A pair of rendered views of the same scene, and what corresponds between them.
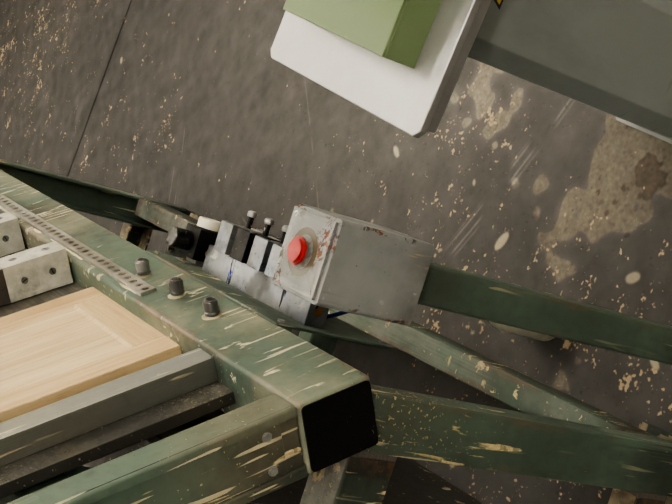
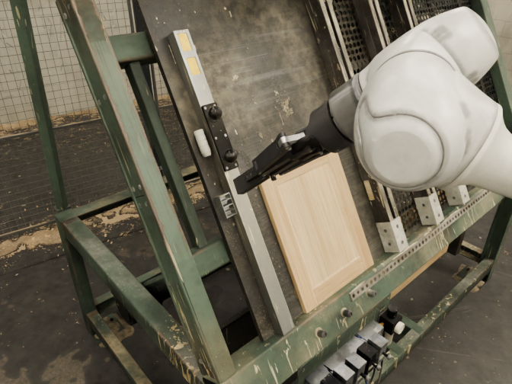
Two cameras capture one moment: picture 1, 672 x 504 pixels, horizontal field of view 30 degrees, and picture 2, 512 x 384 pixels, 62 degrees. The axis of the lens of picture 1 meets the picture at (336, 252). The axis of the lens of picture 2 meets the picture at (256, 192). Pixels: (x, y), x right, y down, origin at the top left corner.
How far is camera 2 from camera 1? 0.98 m
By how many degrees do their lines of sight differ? 36
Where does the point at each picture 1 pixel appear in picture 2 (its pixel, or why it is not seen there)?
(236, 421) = (217, 353)
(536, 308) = not seen: outside the picture
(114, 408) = (261, 285)
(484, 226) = not seen: outside the picture
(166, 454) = (200, 319)
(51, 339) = (333, 247)
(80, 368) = (302, 264)
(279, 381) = (245, 373)
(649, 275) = not seen: outside the picture
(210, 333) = (302, 333)
